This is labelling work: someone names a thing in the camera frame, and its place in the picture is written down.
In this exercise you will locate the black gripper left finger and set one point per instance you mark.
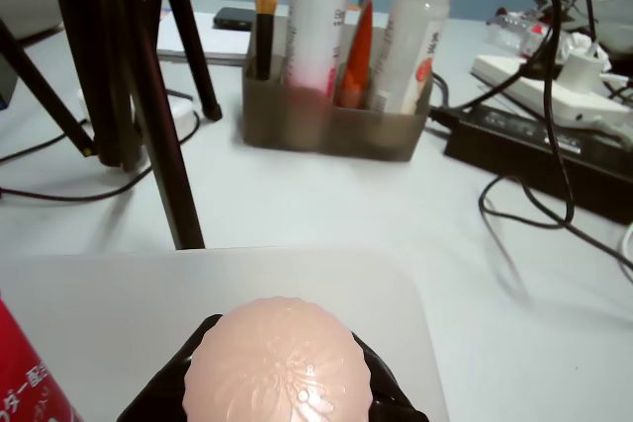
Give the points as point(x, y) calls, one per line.
point(168, 382)

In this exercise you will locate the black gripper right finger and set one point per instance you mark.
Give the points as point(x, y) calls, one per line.
point(390, 402)

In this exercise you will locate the pink bottle with pink cap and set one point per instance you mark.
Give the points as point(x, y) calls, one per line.
point(277, 362)

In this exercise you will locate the white bottle orange print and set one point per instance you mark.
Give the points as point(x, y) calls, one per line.
point(420, 31)

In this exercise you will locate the frosted plastic bin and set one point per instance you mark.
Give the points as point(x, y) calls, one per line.
point(123, 293)

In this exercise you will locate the red cream tube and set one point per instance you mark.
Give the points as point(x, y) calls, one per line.
point(25, 372)

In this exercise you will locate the white round disc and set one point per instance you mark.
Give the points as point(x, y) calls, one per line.
point(184, 115)

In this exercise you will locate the brown translucent organizer box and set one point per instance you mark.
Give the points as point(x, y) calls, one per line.
point(316, 125)

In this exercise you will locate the black power adapter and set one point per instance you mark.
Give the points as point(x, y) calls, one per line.
point(519, 145)

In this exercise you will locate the white notebook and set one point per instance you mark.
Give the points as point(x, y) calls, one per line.
point(222, 41)

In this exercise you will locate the orange red tube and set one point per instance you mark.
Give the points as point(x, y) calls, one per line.
point(358, 56)

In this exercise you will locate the white power strip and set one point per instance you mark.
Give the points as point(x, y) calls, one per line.
point(573, 98)

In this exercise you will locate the black phone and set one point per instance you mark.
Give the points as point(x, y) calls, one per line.
point(232, 18)

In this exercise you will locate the white charger plug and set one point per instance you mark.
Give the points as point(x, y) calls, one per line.
point(583, 68)

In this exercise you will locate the white spray can pink base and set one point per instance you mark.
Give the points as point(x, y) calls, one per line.
point(316, 22)

